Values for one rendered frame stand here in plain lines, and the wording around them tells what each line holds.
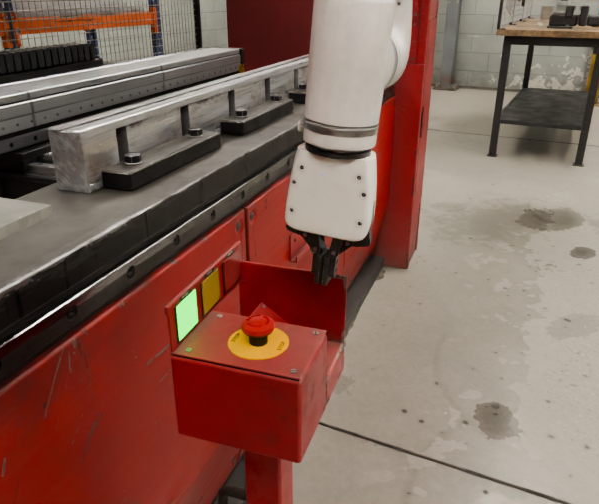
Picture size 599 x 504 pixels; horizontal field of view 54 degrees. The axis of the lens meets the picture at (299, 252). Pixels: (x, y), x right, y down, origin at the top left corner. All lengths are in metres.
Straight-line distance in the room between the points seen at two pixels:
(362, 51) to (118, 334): 0.50
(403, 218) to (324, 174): 1.96
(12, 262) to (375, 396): 1.37
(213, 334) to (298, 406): 0.14
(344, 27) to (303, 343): 0.35
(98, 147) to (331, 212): 0.43
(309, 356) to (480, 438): 1.19
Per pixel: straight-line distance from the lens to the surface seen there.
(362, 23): 0.62
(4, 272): 0.73
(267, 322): 0.69
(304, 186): 0.68
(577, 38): 4.57
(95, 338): 0.82
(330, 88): 0.63
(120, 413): 0.92
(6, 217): 0.51
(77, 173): 0.96
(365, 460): 1.69
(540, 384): 2.09
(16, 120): 1.22
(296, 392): 0.66
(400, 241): 2.66
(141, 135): 1.06
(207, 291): 0.75
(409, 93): 2.48
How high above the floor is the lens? 1.16
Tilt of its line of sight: 24 degrees down
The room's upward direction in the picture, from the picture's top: straight up
